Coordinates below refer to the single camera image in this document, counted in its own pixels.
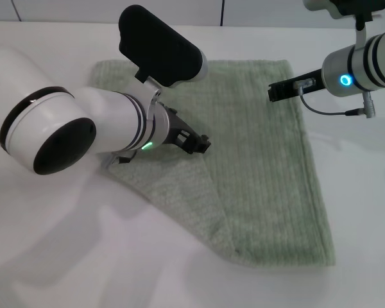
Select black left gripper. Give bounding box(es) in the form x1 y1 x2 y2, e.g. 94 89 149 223
158 101 212 155

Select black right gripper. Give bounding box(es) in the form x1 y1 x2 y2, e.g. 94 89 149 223
267 68 324 103

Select light green ribbed towel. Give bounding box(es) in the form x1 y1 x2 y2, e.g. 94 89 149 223
89 58 337 267

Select left wrist connector cable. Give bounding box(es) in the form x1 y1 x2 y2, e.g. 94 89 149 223
102 150 137 169

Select grey right wrist connector cable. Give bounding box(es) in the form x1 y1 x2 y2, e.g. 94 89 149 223
293 78 377 119

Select black left wrist camera housing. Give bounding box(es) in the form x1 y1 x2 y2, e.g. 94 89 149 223
117 4 209 88

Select right wrist camera housing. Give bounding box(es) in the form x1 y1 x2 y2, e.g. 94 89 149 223
302 0 385 23

